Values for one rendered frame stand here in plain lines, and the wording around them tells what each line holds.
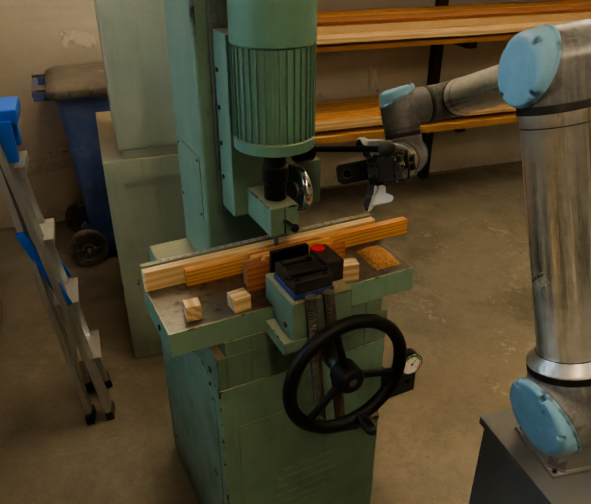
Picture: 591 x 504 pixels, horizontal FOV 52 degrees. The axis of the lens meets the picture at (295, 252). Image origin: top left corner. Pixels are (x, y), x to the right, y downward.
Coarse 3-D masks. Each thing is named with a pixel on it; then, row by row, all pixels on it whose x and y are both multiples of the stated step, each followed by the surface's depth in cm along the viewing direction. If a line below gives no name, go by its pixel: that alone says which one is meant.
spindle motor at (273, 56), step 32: (256, 0) 110; (288, 0) 110; (256, 32) 112; (288, 32) 113; (256, 64) 116; (288, 64) 115; (256, 96) 118; (288, 96) 118; (256, 128) 122; (288, 128) 122
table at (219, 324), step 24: (360, 264) 146; (408, 264) 146; (168, 288) 136; (192, 288) 136; (216, 288) 136; (360, 288) 140; (384, 288) 143; (408, 288) 147; (168, 312) 128; (216, 312) 128; (240, 312) 128; (264, 312) 130; (168, 336) 122; (192, 336) 124; (216, 336) 127; (240, 336) 130; (288, 336) 126
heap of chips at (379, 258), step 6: (372, 246) 151; (378, 246) 150; (360, 252) 150; (366, 252) 148; (372, 252) 147; (378, 252) 147; (384, 252) 147; (366, 258) 147; (372, 258) 146; (378, 258) 145; (384, 258) 145; (390, 258) 146; (372, 264) 145; (378, 264) 144; (384, 264) 144; (390, 264) 145; (396, 264) 145
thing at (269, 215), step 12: (252, 192) 141; (252, 204) 142; (264, 204) 136; (276, 204) 135; (288, 204) 135; (252, 216) 144; (264, 216) 137; (276, 216) 134; (288, 216) 136; (264, 228) 139; (276, 228) 136; (288, 228) 137
